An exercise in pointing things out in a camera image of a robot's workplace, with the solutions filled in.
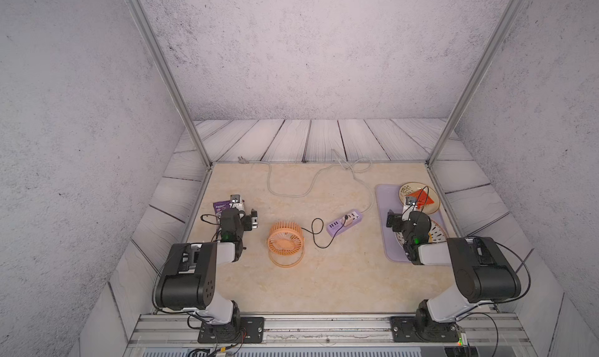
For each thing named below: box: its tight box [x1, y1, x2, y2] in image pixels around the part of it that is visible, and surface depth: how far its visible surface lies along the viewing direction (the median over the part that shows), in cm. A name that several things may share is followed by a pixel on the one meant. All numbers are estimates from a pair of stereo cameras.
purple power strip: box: [326, 208, 362, 237], surface depth 98 cm
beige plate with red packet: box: [399, 181, 441, 215], surface depth 106 cm
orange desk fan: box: [266, 221, 305, 269], surface depth 88 cm
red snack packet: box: [407, 188, 435, 209], surface depth 104 cm
